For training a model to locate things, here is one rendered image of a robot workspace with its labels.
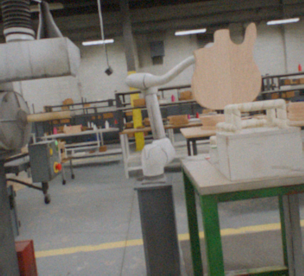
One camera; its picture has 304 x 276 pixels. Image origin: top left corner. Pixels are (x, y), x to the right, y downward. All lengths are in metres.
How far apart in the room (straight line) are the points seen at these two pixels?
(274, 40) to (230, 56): 12.68
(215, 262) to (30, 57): 1.02
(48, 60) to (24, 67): 0.09
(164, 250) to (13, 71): 1.50
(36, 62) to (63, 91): 11.77
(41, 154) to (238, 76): 1.09
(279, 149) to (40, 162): 1.11
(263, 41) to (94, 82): 8.45
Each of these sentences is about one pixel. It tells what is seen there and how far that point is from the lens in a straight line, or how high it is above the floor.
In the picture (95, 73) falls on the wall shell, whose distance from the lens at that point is 12.47.
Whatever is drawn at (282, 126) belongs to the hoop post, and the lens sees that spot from 1.03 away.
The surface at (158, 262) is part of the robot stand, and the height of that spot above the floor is 0.15.
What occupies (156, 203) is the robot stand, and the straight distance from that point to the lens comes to 1.82.
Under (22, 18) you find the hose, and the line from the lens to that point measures 1.13.
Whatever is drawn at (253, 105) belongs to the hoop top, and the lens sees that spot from 0.98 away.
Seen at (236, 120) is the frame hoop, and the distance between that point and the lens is 0.96.
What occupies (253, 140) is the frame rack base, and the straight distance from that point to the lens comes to 0.97.
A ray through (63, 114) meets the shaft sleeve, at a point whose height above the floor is 1.25.
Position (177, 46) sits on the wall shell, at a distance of 12.58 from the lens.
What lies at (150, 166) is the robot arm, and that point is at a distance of 1.79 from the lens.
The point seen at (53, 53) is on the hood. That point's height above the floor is 1.47.
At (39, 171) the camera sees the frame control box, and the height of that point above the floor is 0.98.
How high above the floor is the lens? 1.22
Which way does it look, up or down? 3 degrees down
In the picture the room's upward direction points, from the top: 6 degrees counter-clockwise
